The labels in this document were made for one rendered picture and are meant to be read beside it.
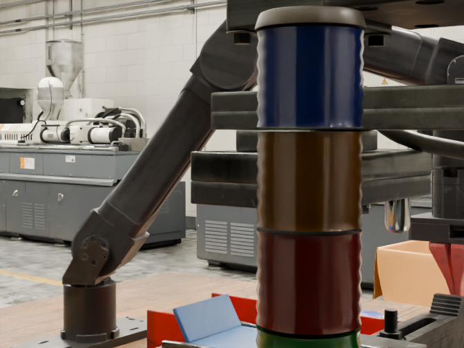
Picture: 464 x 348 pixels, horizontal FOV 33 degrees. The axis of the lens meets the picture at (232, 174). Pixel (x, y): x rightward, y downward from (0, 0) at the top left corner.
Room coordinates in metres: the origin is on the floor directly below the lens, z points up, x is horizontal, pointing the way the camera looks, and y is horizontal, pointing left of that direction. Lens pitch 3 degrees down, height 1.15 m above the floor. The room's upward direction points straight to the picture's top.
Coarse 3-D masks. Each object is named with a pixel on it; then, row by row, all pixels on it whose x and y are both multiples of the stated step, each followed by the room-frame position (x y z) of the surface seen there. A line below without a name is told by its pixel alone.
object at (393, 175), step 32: (224, 96) 0.57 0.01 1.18; (256, 96) 0.55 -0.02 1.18; (384, 96) 0.49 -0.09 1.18; (416, 96) 0.48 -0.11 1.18; (448, 96) 0.47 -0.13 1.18; (224, 128) 0.57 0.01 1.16; (256, 128) 0.55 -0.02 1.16; (288, 128) 0.54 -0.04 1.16; (320, 128) 0.52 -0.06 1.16; (352, 128) 0.51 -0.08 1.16; (384, 128) 0.49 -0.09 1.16; (416, 128) 0.48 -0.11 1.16; (448, 128) 0.47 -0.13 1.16; (192, 160) 0.54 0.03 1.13; (224, 160) 0.52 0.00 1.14; (256, 160) 0.51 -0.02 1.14; (384, 160) 0.56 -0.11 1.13; (416, 160) 0.60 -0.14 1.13; (192, 192) 0.54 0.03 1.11; (224, 192) 0.52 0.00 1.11; (256, 192) 0.51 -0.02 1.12; (384, 192) 0.56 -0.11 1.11; (416, 192) 0.60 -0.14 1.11
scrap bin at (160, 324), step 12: (240, 300) 0.92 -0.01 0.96; (252, 300) 0.91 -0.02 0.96; (156, 312) 0.85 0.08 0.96; (240, 312) 0.92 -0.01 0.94; (252, 312) 0.91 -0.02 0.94; (156, 324) 0.85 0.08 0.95; (168, 324) 0.84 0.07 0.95; (372, 324) 0.82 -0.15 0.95; (156, 336) 0.85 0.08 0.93; (168, 336) 0.84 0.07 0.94; (180, 336) 0.83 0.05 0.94
